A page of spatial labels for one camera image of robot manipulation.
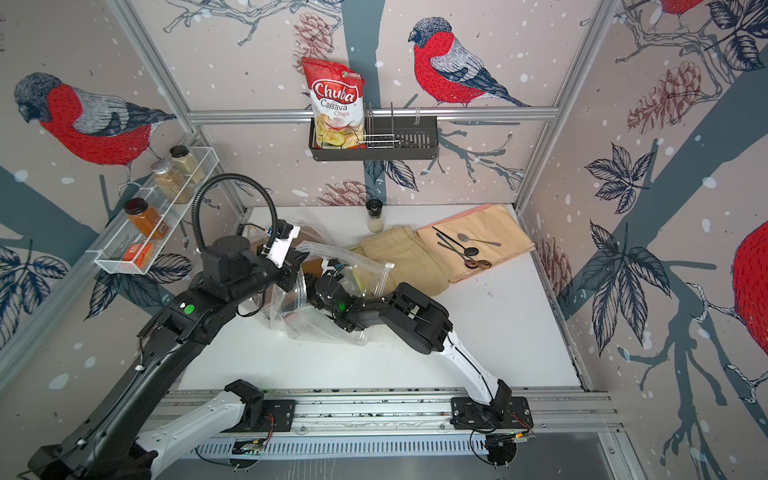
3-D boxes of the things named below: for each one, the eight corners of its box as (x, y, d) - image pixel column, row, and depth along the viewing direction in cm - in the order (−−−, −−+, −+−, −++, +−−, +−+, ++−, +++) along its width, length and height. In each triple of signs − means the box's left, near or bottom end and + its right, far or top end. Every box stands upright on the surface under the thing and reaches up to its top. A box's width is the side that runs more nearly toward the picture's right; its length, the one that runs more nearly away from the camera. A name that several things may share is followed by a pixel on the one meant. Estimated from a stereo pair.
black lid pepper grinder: (367, 232, 112) (365, 216, 105) (368, 215, 118) (366, 198, 110) (383, 232, 112) (382, 216, 105) (383, 215, 118) (383, 198, 110)
